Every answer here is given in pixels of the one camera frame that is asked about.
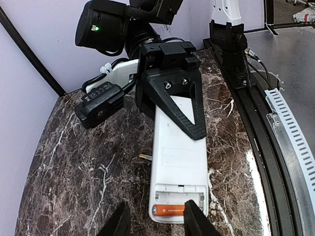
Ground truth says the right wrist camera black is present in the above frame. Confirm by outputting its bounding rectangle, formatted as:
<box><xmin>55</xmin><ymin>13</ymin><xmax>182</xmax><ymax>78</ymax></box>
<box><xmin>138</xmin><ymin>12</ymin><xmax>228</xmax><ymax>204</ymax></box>
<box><xmin>74</xmin><ymin>82</ymin><xmax>125</xmax><ymax>129</ymax></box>

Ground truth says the left black frame post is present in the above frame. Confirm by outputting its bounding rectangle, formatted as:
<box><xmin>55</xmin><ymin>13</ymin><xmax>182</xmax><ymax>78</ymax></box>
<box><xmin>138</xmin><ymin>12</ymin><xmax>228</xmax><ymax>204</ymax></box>
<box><xmin>0</xmin><ymin>7</ymin><xmax>67</xmax><ymax>97</ymax></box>

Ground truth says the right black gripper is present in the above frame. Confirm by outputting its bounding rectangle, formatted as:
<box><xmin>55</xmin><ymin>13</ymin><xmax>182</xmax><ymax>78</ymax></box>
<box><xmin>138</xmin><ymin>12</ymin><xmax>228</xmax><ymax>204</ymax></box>
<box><xmin>135</xmin><ymin>42</ymin><xmax>206</xmax><ymax>141</ymax></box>

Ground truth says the left gripper black triangular left finger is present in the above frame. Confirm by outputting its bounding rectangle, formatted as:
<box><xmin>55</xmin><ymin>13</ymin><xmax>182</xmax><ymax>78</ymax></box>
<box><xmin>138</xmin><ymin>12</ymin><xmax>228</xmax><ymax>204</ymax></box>
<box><xmin>97</xmin><ymin>202</ymin><xmax>131</xmax><ymax>236</ymax></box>

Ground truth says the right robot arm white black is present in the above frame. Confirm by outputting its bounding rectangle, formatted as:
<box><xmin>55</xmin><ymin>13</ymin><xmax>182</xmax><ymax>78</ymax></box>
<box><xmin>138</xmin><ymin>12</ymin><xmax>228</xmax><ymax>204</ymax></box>
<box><xmin>75</xmin><ymin>0</ymin><xmax>206</xmax><ymax>141</ymax></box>

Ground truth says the white remote control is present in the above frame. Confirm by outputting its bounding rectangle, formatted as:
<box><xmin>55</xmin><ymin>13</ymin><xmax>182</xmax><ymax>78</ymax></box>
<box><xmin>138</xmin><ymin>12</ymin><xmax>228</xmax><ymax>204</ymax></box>
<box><xmin>148</xmin><ymin>109</ymin><xmax>209</xmax><ymax>224</ymax></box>

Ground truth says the black curved front rail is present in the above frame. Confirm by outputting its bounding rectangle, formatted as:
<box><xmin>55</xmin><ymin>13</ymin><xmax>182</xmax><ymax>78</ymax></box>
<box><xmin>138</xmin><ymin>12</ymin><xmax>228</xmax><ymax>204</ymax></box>
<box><xmin>203</xmin><ymin>39</ymin><xmax>315</xmax><ymax>236</ymax></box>

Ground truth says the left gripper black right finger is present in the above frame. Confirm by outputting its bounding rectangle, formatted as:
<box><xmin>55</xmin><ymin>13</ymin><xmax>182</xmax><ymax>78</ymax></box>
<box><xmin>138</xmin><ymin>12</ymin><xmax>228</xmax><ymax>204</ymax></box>
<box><xmin>184</xmin><ymin>200</ymin><xmax>219</xmax><ymax>236</ymax></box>

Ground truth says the orange AA battery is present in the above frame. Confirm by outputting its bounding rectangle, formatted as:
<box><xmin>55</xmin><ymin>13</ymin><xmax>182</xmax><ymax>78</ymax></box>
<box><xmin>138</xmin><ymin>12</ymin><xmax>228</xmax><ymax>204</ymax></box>
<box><xmin>152</xmin><ymin>205</ymin><xmax>185</xmax><ymax>217</ymax></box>

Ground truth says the right white cable duct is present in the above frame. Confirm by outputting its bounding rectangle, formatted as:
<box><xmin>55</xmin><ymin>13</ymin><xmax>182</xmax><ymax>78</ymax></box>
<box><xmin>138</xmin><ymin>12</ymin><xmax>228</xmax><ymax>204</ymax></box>
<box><xmin>264</xmin><ymin>88</ymin><xmax>315</xmax><ymax>193</ymax></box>

